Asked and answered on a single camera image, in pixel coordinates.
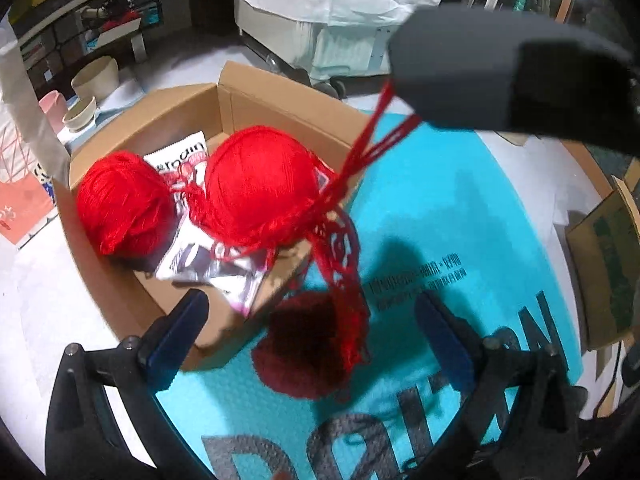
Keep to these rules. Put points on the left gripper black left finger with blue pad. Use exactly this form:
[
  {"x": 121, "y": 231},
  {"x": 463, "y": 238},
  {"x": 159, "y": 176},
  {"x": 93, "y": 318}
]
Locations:
[{"x": 83, "y": 439}]

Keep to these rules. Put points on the brown cardboard box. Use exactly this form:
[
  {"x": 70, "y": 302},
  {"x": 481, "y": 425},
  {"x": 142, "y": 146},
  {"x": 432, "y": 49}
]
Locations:
[{"x": 129, "y": 295}]

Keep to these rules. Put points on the white covered cart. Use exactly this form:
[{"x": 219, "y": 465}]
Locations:
[{"x": 329, "y": 45}]

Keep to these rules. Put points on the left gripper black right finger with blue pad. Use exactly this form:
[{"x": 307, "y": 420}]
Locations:
[{"x": 518, "y": 418}]

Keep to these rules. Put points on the red yarn ball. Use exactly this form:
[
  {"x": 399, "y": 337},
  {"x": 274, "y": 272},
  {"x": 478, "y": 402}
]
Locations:
[
  {"x": 263, "y": 190},
  {"x": 125, "y": 207}
]

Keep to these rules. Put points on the white foil sachet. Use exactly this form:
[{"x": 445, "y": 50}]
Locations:
[{"x": 193, "y": 257}]

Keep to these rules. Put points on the teal bubble mailer bag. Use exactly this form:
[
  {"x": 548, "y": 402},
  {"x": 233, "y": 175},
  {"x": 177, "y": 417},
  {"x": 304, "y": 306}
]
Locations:
[{"x": 436, "y": 212}]

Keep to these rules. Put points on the dark red knitted piece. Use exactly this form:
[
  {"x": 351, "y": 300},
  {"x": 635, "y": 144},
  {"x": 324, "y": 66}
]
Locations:
[{"x": 314, "y": 341}]

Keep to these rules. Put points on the white tissue paper pack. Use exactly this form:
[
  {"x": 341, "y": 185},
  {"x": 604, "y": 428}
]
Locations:
[{"x": 32, "y": 157}]

